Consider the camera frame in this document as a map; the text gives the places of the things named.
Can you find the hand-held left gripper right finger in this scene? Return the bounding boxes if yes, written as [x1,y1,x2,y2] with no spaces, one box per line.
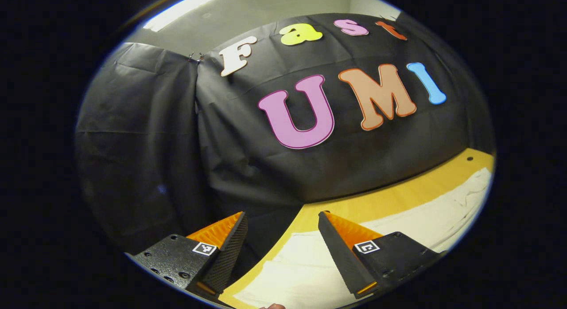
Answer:
[318,210,443,300]

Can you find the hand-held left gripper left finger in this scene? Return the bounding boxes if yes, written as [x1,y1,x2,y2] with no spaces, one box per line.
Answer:
[126,211,249,301]

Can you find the white jeans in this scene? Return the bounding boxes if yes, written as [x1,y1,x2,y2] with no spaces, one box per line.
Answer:
[233,167,493,309]

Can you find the black backdrop cloth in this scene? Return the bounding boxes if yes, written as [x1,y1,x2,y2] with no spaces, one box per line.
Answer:
[75,12,496,296]

